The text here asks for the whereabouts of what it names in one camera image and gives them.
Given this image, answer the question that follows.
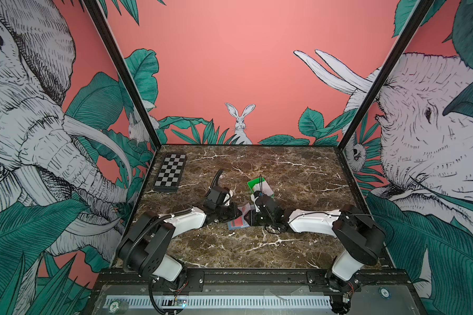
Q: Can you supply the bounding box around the blue card holder wallet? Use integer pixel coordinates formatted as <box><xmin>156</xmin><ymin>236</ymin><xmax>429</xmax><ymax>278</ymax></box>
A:
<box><xmin>227</xmin><ymin>215</ymin><xmax>250</xmax><ymax>230</ymax></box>

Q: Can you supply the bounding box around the green card tray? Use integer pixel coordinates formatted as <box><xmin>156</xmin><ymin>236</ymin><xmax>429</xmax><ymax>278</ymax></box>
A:
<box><xmin>247</xmin><ymin>176</ymin><xmax>266</xmax><ymax>194</ymax></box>

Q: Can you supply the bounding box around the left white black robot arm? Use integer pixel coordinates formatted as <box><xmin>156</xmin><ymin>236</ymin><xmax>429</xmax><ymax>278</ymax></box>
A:
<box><xmin>116</xmin><ymin>186</ymin><xmax>242</xmax><ymax>282</ymax></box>

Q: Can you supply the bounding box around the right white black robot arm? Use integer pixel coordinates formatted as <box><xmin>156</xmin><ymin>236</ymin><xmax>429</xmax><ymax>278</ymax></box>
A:
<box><xmin>244</xmin><ymin>191</ymin><xmax>386</xmax><ymax>284</ymax></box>

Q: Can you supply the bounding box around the stack of cards in tray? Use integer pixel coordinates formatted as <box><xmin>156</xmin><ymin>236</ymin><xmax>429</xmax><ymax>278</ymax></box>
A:
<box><xmin>257</xmin><ymin>181</ymin><xmax>274</xmax><ymax>197</ymax></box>

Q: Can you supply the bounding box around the black white checkerboard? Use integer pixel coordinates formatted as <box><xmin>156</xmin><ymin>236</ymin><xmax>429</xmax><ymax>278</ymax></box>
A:
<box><xmin>152</xmin><ymin>152</ymin><xmax>187</xmax><ymax>192</ymax></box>

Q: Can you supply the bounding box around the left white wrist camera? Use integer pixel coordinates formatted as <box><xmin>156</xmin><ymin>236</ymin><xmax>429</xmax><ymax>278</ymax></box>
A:
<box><xmin>224</xmin><ymin>190</ymin><xmax>234</xmax><ymax>206</ymax></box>

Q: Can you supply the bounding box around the black front mounting rail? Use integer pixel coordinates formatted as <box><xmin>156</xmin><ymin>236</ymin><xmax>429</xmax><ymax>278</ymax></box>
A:
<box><xmin>93</xmin><ymin>269</ymin><xmax>412</xmax><ymax>292</ymax></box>

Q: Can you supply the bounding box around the white slotted cable duct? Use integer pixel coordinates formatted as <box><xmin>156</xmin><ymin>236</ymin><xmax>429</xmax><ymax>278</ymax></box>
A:
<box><xmin>103</xmin><ymin>295</ymin><xmax>331</xmax><ymax>311</ymax></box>

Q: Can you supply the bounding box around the left black frame post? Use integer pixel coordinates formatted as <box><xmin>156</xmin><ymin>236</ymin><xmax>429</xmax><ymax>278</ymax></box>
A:
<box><xmin>83</xmin><ymin>0</ymin><xmax>162</xmax><ymax>149</ymax></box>

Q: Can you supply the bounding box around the black frame post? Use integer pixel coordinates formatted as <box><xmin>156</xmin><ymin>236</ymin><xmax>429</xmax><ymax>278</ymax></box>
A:
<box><xmin>83</xmin><ymin>0</ymin><xmax>162</xmax><ymax>149</ymax></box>
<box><xmin>337</xmin><ymin>0</ymin><xmax>434</xmax><ymax>151</ymax></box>

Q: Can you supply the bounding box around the right black frame post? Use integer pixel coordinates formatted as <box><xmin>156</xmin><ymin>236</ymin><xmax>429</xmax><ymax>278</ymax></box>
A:
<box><xmin>337</xmin><ymin>0</ymin><xmax>434</xmax><ymax>151</ymax></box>

